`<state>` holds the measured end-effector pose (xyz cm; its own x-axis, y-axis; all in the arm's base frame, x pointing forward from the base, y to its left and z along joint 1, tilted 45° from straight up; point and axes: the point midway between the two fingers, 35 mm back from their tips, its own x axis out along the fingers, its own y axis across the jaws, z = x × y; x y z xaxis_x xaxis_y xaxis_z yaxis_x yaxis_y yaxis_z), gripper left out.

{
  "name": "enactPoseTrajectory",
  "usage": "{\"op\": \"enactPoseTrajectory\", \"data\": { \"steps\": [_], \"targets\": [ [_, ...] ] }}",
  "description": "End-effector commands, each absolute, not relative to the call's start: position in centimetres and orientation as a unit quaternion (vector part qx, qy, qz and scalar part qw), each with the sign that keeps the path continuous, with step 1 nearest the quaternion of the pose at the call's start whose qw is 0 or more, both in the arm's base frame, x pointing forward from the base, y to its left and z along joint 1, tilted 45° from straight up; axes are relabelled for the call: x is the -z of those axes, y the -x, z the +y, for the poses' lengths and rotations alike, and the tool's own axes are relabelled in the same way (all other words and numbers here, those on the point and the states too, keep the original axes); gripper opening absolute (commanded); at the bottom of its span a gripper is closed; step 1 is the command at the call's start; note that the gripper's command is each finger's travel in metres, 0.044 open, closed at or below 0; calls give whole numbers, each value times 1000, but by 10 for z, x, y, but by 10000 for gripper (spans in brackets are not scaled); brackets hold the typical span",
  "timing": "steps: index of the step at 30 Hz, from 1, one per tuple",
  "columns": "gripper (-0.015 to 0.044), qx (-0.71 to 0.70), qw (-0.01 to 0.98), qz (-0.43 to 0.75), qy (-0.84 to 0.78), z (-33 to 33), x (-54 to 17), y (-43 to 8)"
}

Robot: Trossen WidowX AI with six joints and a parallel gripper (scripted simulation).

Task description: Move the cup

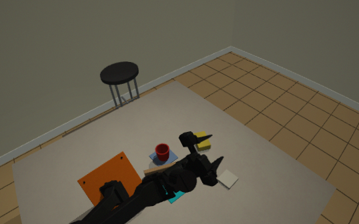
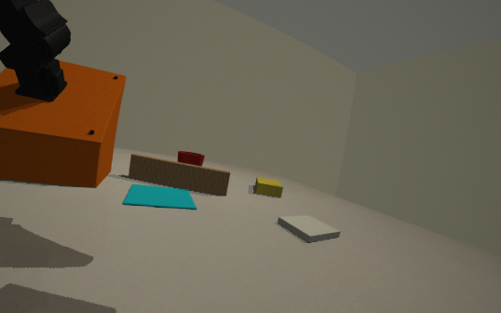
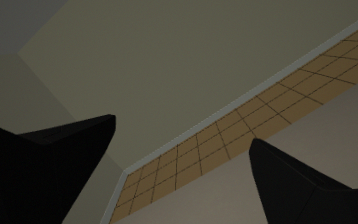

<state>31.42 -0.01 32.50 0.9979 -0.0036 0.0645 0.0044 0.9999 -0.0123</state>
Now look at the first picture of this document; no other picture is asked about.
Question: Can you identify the yellow rectangular block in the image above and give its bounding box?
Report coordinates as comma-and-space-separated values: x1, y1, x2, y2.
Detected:
194, 131, 211, 151

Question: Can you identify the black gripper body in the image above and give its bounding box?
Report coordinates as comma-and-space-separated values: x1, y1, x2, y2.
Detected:
175, 131, 218, 186

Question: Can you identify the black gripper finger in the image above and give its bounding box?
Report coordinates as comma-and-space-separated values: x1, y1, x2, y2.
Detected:
210, 157, 224, 177
194, 135, 213, 144

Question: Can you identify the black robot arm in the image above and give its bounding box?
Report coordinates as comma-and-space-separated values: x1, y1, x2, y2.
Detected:
71, 151, 213, 224

